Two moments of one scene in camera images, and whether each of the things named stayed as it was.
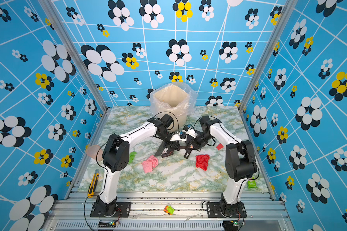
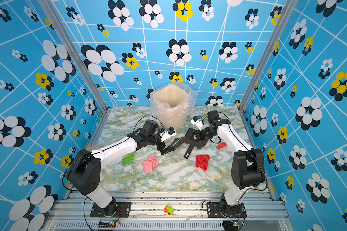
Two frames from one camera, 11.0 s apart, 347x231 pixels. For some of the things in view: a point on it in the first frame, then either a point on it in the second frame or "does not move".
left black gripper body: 168,144 to 158,142
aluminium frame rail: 169,211 does not move
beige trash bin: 173,100 does not move
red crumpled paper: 202,161 does not move
